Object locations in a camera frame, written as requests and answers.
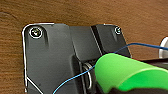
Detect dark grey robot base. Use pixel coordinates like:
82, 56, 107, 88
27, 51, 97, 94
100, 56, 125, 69
21, 22, 133, 94

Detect small white cable box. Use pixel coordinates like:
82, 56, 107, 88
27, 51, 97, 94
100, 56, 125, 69
158, 36, 168, 62

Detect blue cable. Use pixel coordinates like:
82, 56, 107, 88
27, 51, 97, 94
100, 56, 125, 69
51, 42, 168, 94

